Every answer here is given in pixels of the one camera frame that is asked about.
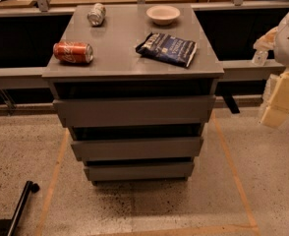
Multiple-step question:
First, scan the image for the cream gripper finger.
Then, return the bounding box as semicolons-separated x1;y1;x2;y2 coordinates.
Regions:
260;68;289;128

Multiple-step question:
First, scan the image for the grey drawer cabinet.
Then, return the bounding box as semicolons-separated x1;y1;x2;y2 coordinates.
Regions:
41;3;225;186

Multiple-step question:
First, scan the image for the grey bottom drawer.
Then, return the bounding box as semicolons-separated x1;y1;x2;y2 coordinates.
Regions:
84;161;195;182

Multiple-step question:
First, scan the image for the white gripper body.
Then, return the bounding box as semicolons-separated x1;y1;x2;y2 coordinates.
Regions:
253;27;278;51

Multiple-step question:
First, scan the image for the grey middle drawer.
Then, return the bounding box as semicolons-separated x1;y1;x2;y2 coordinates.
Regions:
72;137;203;161

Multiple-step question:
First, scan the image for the dark blue chip bag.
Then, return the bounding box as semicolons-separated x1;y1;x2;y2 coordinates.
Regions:
136;32;197;68

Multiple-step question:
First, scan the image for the red cola can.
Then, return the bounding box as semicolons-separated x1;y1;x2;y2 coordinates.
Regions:
53;41;93;64

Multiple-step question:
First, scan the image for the grey drawer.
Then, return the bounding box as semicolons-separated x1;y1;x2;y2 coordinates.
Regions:
53;95;215;127
72;137;203;161
84;161;195;182

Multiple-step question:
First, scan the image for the clear sanitizer bottle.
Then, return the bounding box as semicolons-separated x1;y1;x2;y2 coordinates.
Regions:
252;50;268;66

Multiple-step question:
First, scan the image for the black chair base leg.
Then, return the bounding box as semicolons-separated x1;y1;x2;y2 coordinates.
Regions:
0;181;40;236

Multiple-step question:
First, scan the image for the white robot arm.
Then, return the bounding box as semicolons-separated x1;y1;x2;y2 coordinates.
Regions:
252;12;289;128

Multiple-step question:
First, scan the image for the grey metal rail frame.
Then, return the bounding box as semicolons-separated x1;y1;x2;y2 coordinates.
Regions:
0;0;289;89

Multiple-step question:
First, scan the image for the silver soda can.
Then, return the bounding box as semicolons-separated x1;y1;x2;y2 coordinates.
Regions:
87;3;106;27

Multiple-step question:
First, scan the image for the grey top drawer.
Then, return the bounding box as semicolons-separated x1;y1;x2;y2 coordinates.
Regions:
53;95;215;127

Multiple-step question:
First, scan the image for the white bowl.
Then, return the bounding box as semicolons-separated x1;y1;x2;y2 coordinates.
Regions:
146;5;180;26

